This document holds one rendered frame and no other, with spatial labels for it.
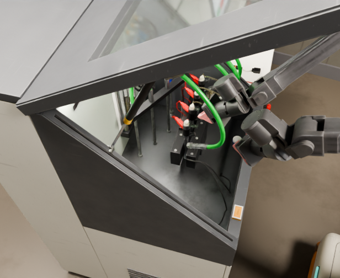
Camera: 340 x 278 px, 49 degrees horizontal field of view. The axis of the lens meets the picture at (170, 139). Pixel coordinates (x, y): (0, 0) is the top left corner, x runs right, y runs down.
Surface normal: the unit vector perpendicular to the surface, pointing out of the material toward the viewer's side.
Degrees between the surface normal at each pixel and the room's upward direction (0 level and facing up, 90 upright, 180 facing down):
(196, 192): 0
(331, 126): 20
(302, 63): 62
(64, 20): 0
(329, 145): 81
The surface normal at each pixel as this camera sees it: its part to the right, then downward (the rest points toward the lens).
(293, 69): -0.11, 0.40
